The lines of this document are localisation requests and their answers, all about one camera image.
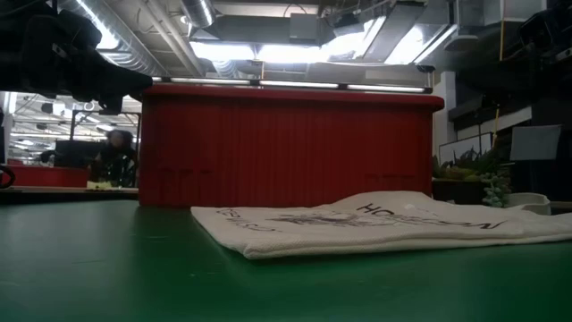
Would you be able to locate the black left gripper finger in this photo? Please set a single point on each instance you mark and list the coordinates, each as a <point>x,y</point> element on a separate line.
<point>120,80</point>

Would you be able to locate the red storage bin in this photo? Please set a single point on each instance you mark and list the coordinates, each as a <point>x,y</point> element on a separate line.
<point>49,176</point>

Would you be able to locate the red plastic laundry bin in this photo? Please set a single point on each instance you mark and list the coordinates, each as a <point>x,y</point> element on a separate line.
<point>286,147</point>

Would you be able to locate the white ceiling box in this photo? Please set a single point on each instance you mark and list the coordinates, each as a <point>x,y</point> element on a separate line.
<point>514,11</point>

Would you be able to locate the person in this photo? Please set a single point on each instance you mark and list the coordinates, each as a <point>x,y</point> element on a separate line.
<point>116,158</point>

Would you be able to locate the black monitor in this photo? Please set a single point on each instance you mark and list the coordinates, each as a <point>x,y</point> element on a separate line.
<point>73,154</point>

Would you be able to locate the bright ceiling light panel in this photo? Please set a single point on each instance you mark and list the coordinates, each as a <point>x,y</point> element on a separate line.
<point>223,51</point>

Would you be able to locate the white sign board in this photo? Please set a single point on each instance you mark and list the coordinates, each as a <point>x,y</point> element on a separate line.
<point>535,142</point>

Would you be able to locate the wooden workbench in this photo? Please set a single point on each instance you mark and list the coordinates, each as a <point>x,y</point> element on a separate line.
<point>67,191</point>

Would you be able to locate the framed whiteboard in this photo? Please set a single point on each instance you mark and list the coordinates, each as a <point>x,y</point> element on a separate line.
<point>465,145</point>

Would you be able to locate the green succulent plant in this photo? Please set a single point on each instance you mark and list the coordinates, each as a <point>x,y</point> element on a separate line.
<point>473,174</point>

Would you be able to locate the white plant dish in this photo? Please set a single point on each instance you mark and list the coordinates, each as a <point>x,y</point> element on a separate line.
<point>532,202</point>

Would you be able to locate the long linear ceiling light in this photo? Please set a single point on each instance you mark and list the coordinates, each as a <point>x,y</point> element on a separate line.
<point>290,84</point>

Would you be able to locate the green table mat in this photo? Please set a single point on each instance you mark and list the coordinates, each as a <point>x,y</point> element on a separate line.
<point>111,268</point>

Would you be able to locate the white printed tote bag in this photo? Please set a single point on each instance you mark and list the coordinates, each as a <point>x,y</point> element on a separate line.
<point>380,228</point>

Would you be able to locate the large round silver duct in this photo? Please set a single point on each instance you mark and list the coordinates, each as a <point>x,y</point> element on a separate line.
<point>129,49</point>

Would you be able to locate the small round silver duct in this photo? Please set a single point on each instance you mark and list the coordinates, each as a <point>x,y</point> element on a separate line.
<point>199,13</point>

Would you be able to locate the black security camera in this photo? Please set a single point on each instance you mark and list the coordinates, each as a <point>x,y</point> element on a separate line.
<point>425,68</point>

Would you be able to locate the large shiny metal duct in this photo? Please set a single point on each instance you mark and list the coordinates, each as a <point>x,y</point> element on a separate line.
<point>402,40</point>

